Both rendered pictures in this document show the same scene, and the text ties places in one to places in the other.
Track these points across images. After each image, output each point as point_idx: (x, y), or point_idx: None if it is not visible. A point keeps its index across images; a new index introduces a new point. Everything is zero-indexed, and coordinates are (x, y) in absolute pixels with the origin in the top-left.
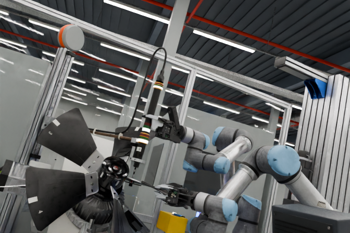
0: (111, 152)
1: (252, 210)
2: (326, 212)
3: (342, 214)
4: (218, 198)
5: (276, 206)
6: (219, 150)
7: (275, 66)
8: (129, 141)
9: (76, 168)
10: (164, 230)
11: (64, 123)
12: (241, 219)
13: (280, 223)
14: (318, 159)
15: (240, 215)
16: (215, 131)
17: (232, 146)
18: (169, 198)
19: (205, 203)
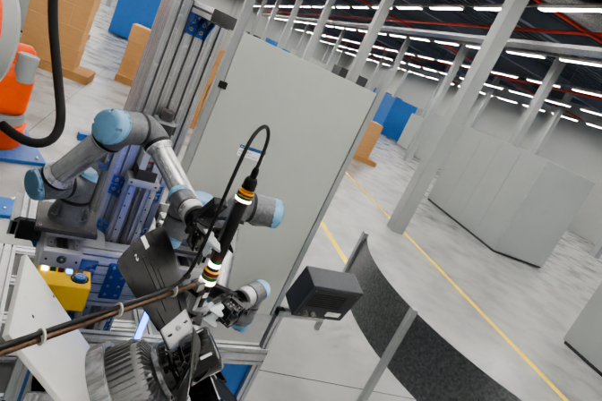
0: (43, 289)
1: (93, 189)
2: (342, 280)
3: (348, 278)
4: (262, 288)
5: (318, 285)
6: (111, 149)
7: (214, 21)
8: (163, 281)
9: (74, 388)
10: (74, 309)
11: (192, 374)
12: (78, 204)
13: (318, 295)
14: (179, 120)
15: (75, 199)
16: (123, 130)
17: (186, 178)
18: (232, 321)
19: (256, 301)
